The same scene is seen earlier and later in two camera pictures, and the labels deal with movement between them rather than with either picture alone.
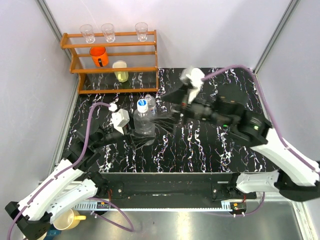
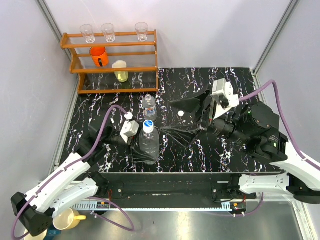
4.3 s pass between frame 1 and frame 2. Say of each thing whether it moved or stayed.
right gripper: moved
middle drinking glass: stayed
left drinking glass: stayed
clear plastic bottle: moved
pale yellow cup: stayed
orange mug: stayed
